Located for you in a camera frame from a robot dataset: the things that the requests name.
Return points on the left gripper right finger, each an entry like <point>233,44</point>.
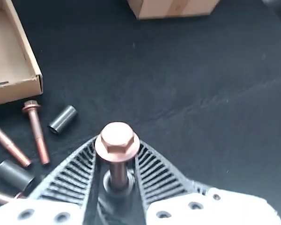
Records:
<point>159,178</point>

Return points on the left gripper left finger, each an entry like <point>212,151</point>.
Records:
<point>68,180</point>

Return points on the dark metal sleeve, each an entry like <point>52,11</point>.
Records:
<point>118,199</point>
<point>14,175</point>
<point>63,119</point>

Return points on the copper flange bolt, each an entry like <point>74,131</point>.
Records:
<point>7,143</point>
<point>37,133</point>
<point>2,197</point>
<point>117,143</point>

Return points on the open cardboard box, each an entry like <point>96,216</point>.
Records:
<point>11,63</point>

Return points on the closed cardboard box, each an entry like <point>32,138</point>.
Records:
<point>171,8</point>

